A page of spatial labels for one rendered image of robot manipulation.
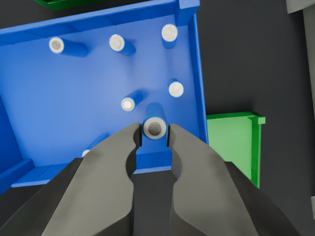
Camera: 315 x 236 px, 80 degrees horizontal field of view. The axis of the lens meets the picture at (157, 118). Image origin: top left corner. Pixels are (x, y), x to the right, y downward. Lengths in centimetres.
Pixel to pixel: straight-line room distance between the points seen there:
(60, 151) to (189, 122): 21
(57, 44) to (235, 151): 60
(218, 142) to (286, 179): 28
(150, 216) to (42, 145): 55
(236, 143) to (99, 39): 53
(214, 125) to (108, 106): 42
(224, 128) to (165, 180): 27
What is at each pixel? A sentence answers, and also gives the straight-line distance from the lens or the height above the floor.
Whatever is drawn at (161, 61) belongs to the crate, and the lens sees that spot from 28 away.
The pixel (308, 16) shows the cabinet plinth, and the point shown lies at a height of 2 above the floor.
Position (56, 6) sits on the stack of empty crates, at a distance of 68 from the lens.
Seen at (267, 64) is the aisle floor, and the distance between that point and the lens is 67.
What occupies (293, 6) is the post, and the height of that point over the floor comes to 3.
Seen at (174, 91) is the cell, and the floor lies 39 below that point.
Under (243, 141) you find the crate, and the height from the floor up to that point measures 0.
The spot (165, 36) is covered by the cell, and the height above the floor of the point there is 39.
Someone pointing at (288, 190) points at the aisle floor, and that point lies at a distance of 84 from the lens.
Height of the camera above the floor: 60
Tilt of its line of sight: 76 degrees down
